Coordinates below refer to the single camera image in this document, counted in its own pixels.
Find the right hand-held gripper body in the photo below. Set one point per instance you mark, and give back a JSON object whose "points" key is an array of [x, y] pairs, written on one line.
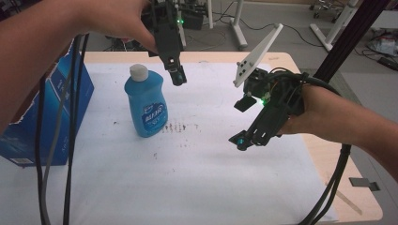
{"points": [[275, 90]]}

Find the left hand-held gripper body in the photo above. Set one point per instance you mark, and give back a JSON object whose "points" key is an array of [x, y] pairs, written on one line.
{"points": [[167, 34]]}

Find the blue detergent bottle white cap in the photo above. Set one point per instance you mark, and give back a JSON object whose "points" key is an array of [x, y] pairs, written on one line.
{"points": [[147, 101]]}

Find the person's right hand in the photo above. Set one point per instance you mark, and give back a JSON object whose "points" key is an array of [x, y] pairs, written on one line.
{"points": [[303, 115]]}

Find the person's left hand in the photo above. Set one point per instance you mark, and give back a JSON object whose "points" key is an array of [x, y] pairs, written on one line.
{"points": [[120, 20]]}

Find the dark equipment on floor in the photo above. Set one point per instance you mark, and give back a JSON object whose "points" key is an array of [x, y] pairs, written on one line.
{"points": [[192, 17]]}

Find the white table cloth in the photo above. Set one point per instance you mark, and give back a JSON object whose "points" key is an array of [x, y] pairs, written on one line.
{"points": [[194, 168]]}

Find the white table leg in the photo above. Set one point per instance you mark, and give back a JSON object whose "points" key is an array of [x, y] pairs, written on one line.
{"points": [[237, 26], [336, 25]]}

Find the black metal pole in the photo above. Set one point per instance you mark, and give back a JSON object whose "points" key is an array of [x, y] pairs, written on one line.
{"points": [[350, 34]]}

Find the grey tape piece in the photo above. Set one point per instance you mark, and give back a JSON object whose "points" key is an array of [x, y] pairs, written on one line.
{"points": [[364, 183]]}

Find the clutter pile on floor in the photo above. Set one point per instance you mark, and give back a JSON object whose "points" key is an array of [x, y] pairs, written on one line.
{"points": [[383, 43]]}

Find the blue cardboard box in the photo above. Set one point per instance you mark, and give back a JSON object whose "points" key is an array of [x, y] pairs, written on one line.
{"points": [[47, 118]]}

